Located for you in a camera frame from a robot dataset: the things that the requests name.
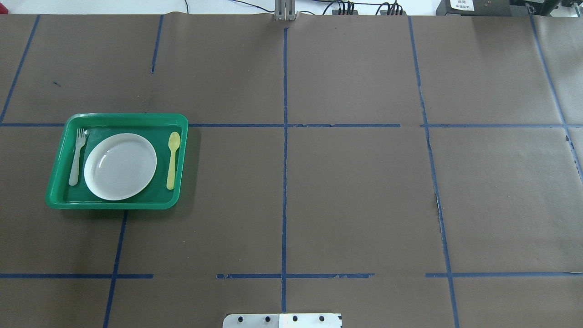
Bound black box device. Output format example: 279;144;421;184
435;0;511;17

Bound white plastic fork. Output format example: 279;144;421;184
68;128;87;186

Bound green plastic tray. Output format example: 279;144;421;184
45;113;188;210

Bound aluminium frame post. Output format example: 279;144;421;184
274;0;297;21

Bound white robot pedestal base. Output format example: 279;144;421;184
222;313;343;328

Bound white round plate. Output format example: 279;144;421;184
83;133;158;201

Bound yellow plastic spoon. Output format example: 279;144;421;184
166;132;181;190

